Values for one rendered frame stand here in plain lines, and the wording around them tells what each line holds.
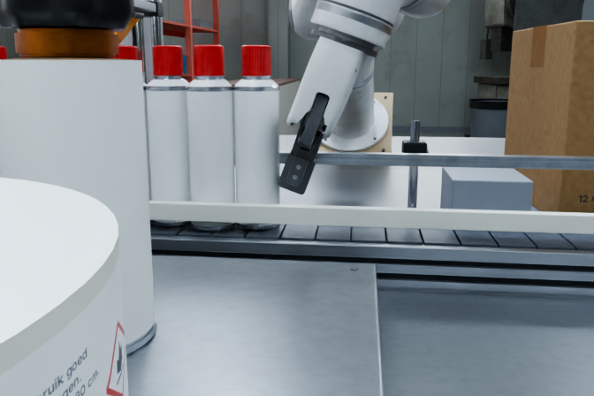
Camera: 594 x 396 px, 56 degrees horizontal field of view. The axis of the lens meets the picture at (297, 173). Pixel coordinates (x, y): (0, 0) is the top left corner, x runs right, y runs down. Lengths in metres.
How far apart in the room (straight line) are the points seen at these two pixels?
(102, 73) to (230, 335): 0.19
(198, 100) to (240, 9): 8.87
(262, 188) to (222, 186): 0.05
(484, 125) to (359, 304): 5.91
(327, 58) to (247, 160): 0.14
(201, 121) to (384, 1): 0.23
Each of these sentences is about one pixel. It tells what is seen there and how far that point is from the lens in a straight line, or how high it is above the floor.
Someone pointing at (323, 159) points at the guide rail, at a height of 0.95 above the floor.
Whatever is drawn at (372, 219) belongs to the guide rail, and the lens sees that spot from 0.60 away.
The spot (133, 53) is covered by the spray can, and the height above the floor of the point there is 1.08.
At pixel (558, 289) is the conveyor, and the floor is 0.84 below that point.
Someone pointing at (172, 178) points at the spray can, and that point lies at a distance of 0.65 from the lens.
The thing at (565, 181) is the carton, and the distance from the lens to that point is 0.84.
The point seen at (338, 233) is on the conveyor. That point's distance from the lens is 0.63.
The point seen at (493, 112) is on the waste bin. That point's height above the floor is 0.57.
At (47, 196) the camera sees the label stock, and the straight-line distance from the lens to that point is 0.19.
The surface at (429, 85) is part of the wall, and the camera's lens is 9.32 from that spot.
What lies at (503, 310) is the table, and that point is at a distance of 0.60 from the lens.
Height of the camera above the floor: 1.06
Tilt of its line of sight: 11 degrees down
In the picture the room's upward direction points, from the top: straight up
